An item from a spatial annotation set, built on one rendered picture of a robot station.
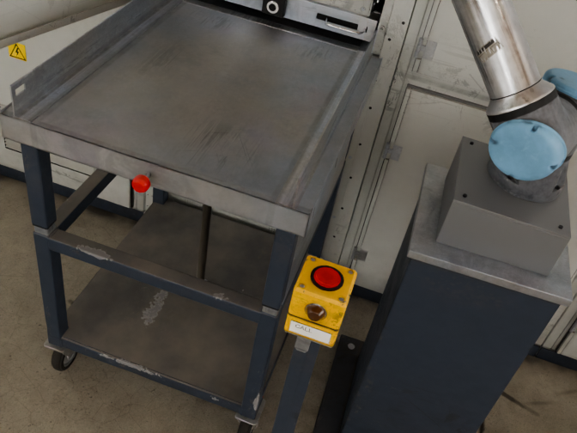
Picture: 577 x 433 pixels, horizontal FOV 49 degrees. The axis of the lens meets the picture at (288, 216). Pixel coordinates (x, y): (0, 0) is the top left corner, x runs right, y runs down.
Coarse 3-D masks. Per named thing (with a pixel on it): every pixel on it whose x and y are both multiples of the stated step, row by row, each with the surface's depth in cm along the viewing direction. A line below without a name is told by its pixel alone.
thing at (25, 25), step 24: (0, 0) 136; (24, 0) 141; (48, 0) 147; (72, 0) 153; (96, 0) 159; (120, 0) 162; (0, 24) 139; (24, 24) 144; (48, 24) 146; (0, 48) 138
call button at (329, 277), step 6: (318, 270) 93; (324, 270) 94; (330, 270) 94; (318, 276) 92; (324, 276) 93; (330, 276) 93; (336, 276) 93; (318, 282) 92; (324, 282) 92; (330, 282) 92; (336, 282) 92
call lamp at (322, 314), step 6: (306, 306) 92; (312, 306) 91; (318, 306) 91; (306, 312) 92; (312, 312) 91; (318, 312) 91; (324, 312) 91; (312, 318) 91; (318, 318) 91; (324, 318) 92
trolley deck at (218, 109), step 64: (128, 64) 141; (192, 64) 145; (256, 64) 150; (320, 64) 155; (64, 128) 119; (128, 128) 123; (192, 128) 126; (256, 128) 130; (192, 192) 117; (256, 192) 114; (320, 192) 117
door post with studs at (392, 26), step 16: (400, 0) 153; (384, 16) 157; (400, 16) 155; (384, 32) 159; (400, 32) 157; (384, 48) 161; (384, 64) 164; (384, 80) 166; (384, 96) 169; (368, 112) 173; (368, 128) 176; (368, 144) 179; (352, 176) 187; (352, 192) 191; (352, 208) 194; (336, 224) 200; (336, 240) 204; (336, 256) 208
